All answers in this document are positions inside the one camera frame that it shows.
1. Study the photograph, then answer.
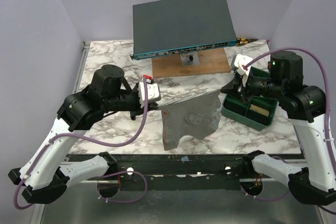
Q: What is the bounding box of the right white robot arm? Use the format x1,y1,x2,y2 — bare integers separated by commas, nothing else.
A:
221,50,335,206

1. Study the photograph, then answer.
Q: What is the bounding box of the aluminium frame rail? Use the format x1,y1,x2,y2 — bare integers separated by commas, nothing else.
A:
29,41,91,223

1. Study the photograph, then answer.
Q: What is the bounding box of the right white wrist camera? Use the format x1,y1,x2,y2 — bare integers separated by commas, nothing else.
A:
230,54,253,87

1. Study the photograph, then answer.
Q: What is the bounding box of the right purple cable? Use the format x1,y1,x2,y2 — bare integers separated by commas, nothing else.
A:
240,47,336,216

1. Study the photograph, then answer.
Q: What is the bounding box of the black metal base rail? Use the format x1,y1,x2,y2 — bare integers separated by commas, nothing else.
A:
106,154,259,191

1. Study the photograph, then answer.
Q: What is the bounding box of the cream rolled cloth in tray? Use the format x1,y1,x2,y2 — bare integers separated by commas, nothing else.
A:
249,104,270,116

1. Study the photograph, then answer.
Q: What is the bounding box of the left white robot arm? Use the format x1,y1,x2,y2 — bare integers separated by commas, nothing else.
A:
8,65,161,207

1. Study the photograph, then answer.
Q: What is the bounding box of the grey network switch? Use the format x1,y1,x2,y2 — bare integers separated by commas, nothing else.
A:
131,0,237,60

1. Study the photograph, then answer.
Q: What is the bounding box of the brown plywood board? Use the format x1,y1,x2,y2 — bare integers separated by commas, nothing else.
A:
152,48,231,78

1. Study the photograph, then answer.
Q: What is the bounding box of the grey metal stand bracket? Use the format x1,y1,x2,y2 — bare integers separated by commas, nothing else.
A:
180,51,200,67

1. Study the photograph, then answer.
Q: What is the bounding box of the grey striped underwear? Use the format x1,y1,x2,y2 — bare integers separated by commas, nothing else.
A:
158,89,221,151

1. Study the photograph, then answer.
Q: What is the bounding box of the blue tape piece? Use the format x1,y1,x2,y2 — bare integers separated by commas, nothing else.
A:
181,156,190,162

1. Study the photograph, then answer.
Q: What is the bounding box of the green divided plastic tray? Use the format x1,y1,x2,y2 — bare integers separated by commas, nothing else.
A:
220,66,279,132

